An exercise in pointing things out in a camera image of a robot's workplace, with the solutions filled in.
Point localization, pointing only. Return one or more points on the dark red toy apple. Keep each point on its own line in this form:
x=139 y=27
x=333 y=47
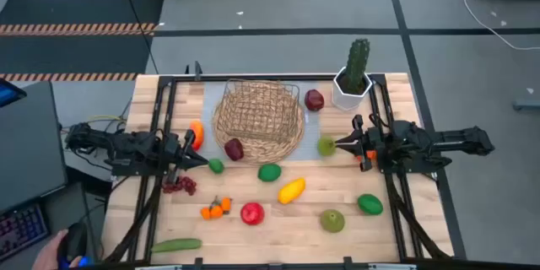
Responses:
x=314 y=100
x=234 y=149

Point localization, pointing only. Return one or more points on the backlit keyboard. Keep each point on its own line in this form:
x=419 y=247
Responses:
x=21 y=230

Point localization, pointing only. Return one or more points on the tangerine cluster with leaves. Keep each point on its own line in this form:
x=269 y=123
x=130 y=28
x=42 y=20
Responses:
x=216 y=212

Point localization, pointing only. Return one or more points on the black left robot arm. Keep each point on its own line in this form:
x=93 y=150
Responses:
x=126 y=147

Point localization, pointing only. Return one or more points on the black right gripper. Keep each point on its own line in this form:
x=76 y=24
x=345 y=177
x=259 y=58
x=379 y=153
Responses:
x=366 y=143

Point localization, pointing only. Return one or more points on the green toy pear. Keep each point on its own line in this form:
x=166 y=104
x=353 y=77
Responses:
x=332 y=221

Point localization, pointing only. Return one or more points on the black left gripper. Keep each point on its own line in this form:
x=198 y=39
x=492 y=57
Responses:
x=173 y=154

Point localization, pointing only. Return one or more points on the bright red toy apple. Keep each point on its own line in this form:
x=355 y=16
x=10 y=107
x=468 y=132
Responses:
x=252 y=214

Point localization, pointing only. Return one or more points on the grey mesh mat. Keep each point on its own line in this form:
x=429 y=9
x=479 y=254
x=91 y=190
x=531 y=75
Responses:
x=312 y=131

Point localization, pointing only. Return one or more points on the green toy lemon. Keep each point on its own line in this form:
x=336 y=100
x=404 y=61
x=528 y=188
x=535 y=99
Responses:
x=269 y=173

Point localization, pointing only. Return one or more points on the green toy avocado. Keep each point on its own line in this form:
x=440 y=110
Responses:
x=370 y=204

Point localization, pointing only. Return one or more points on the grey desk foot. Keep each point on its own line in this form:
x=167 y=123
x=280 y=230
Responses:
x=527 y=104

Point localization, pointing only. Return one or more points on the black computer mouse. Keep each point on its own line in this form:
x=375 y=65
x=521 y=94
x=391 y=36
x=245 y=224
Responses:
x=75 y=238

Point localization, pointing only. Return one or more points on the person's hand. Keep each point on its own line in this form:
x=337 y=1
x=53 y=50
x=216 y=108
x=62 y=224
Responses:
x=48 y=257

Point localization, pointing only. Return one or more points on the dark red grape bunch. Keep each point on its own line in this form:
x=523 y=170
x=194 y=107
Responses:
x=185 y=185

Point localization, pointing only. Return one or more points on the light green toy apple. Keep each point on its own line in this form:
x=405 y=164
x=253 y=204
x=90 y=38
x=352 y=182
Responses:
x=325 y=147

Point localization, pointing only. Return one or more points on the black aluminium table frame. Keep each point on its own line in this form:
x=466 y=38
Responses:
x=274 y=78

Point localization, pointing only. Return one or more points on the dark grey monitor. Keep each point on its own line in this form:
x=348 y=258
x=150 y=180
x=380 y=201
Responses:
x=29 y=147

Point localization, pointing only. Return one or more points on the white hexagonal plant pot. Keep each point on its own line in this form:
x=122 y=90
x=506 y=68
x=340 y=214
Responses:
x=343 y=100

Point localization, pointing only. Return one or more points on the orange toy fruit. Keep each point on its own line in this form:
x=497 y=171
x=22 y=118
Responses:
x=198 y=133

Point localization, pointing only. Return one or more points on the green toy cucumber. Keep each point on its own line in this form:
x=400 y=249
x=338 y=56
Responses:
x=177 y=245

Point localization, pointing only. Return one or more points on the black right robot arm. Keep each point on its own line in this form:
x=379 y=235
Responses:
x=422 y=143

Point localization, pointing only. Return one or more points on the small green lime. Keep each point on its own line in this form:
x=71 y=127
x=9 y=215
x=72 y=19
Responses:
x=216 y=166

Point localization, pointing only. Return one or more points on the bumpy toy orange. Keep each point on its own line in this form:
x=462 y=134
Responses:
x=371 y=154

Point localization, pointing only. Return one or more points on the wicker basket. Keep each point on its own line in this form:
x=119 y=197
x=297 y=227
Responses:
x=261 y=154

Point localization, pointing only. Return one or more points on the tilted display screen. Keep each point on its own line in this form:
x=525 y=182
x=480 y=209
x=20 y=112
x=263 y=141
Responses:
x=8 y=95

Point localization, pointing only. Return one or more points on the black hazard-striped floor mat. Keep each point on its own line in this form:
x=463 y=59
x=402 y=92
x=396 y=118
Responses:
x=76 y=50

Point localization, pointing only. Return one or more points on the black clamp bracket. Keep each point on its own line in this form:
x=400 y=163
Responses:
x=198 y=263
x=348 y=262
x=197 y=69

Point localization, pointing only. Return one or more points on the green cactus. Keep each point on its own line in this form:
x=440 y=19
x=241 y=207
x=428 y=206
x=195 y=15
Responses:
x=358 y=63

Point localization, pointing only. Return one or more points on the orange bell pepper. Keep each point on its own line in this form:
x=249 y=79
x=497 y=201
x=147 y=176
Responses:
x=291 y=191

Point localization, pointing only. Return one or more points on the dark grey side desk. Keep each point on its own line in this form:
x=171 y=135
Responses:
x=55 y=202

